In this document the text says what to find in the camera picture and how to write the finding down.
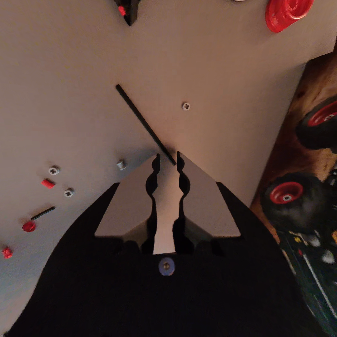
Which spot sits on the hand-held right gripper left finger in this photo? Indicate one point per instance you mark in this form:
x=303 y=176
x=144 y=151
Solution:
x=126 y=208

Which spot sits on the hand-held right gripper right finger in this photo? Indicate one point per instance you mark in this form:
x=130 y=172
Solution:
x=208 y=208

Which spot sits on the short black axle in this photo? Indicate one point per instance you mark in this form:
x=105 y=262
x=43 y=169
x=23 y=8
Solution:
x=43 y=212

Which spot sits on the printed toy truck box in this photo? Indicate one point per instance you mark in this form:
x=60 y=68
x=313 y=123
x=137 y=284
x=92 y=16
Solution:
x=302 y=158

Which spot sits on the red toy wheel rim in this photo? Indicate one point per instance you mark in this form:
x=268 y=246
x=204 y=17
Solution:
x=284 y=15

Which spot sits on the small red pin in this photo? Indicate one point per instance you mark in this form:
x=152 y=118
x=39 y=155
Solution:
x=48 y=183
x=7 y=252

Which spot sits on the grey desk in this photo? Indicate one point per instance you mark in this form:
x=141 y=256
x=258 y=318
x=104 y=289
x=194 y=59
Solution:
x=210 y=65

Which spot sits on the toy brick monster truck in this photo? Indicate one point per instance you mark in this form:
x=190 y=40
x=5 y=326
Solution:
x=129 y=13

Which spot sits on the red round stud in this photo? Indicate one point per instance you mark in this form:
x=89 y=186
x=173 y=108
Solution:
x=29 y=226

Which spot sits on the small grey bushing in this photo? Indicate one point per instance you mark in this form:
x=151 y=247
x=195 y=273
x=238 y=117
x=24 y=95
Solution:
x=54 y=171
x=69 y=192

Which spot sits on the long black axle rod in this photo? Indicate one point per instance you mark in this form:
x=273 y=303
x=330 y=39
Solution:
x=142 y=119

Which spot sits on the tiny grey connector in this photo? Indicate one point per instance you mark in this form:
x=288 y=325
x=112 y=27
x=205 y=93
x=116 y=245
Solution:
x=186 y=106
x=121 y=164

